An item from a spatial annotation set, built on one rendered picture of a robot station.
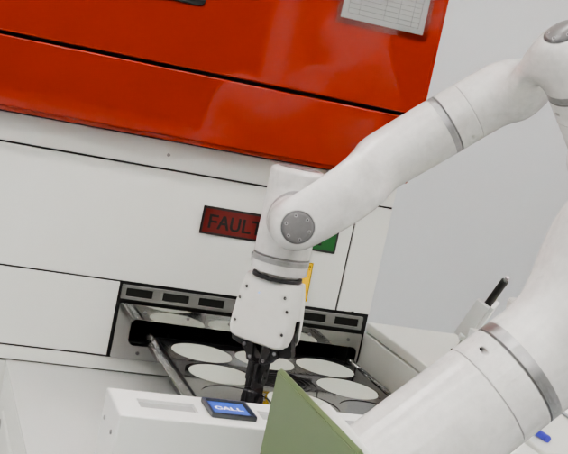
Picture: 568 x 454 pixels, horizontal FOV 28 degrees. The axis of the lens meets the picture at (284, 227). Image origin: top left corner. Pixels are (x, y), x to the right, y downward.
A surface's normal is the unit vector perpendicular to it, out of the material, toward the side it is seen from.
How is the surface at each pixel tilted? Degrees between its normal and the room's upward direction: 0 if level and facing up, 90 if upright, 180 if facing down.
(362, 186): 67
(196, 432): 90
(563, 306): 74
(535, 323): 55
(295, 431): 90
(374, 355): 90
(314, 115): 90
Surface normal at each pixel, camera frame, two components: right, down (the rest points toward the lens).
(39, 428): 0.21, -0.97
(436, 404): -0.23, -0.53
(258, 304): -0.51, 0.01
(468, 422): 0.04, -0.19
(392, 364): -0.93, -0.15
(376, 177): 0.69, -0.26
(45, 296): 0.29, 0.19
